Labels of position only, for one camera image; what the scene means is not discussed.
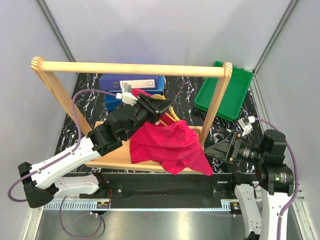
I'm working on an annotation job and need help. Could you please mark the yellow clothes hanger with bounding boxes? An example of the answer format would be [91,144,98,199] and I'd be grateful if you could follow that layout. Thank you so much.
[151,94,180,127]

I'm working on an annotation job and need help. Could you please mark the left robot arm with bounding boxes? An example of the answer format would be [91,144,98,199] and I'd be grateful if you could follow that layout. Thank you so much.
[18,93,173,208]

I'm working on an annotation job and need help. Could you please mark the blue binder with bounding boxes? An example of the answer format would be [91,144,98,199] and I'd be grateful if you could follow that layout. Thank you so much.
[104,94,123,112]
[99,74,166,92]

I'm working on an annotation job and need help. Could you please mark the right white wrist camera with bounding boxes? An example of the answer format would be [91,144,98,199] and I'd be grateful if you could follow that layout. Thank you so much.
[237,116,256,137]

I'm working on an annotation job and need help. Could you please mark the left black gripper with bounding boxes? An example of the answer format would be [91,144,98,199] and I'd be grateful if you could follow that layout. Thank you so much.
[123,93,174,141]

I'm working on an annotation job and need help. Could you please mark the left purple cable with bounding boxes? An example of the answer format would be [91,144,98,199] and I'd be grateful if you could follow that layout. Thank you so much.
[6,89,118,238]

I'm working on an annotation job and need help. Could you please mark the red t shirt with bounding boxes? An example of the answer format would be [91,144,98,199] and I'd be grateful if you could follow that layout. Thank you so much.
[129,87,214,176]

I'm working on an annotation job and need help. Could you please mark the wooden clothes rack frame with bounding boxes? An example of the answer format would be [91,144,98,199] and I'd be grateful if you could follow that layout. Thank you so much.
[31,56,233,146]

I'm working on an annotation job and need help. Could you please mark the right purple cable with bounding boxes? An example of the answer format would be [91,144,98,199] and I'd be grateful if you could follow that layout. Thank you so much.
[254,117,298,218]

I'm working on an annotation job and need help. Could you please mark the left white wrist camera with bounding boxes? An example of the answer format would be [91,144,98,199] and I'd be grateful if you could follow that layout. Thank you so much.
[115,83,138,106]

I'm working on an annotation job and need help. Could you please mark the white slotted cable duct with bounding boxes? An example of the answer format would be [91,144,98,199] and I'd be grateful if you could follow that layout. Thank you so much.
[44,197,231,212]

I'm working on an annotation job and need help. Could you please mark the lower blue binder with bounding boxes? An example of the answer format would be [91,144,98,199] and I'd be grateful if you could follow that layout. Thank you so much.
[104,94,123,112]

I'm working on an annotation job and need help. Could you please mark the purple cable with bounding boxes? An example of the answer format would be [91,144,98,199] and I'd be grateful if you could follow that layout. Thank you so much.
[254,117,298,218]
[6,89,118,238]

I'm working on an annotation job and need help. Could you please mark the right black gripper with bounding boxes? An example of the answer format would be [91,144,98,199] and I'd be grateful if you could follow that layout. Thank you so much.
[204,128,267,164]

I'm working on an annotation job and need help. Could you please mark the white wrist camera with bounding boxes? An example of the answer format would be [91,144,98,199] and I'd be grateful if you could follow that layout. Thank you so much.
[115,83,138,106]
[237,116,256,137]

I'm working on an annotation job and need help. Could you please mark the green plastic bin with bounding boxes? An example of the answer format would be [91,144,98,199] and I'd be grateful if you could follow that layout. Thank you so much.
[194,67,254,122]

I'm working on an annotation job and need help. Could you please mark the wooden tray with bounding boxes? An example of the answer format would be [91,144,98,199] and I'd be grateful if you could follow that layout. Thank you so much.
[95,127,203,174]

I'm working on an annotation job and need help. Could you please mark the upper blue binder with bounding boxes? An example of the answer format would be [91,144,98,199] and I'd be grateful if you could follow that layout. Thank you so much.
[99,74,166,92]

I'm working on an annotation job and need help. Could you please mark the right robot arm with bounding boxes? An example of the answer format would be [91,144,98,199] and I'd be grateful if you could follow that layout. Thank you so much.
[204,129,295,240]

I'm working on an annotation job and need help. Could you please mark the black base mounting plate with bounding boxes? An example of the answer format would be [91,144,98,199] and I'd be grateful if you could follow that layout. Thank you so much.
[80,172,257,202]

